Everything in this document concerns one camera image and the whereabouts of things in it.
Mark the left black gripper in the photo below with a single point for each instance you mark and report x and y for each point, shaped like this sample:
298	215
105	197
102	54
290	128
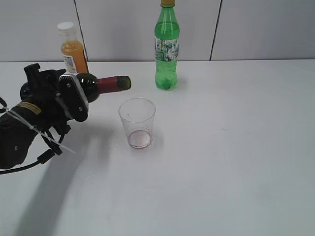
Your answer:
39	94

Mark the transparent plastic cup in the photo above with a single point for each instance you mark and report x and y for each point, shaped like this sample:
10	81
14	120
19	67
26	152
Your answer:
137	117

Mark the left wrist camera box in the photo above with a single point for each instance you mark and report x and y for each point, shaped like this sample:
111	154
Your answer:
73	97

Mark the orange juice bottle white cap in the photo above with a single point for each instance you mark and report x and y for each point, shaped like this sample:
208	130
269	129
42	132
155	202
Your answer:
72	50

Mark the green plastic soda bottle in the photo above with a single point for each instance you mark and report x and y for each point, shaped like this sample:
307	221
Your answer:
167	33

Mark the dark red wine bottle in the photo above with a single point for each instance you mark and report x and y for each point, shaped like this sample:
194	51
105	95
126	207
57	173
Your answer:
93	87

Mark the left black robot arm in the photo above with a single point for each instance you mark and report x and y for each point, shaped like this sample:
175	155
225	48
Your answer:
16	138

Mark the white zip tie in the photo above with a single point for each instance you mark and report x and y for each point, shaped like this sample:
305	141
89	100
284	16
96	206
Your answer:
16	116

